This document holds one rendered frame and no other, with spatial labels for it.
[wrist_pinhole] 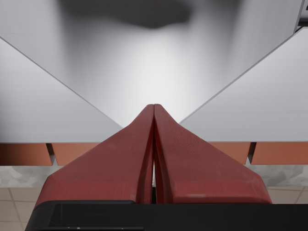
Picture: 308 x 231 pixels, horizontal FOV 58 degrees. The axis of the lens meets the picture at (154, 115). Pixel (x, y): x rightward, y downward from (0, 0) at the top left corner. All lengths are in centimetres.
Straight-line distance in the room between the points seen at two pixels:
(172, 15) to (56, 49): 7
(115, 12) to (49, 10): 4
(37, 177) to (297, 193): 148
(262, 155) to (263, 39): 12
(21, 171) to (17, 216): 142
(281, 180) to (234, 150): 29
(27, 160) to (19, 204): 156
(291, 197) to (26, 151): 163
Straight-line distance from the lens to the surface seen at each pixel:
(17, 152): 28
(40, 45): 19
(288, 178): 54
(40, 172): 52
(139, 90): 19
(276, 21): 19
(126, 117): 20
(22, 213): 191
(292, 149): 28
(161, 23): 17
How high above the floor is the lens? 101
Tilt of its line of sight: 55 degrees down
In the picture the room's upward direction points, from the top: 180 degrees counter-clockwise
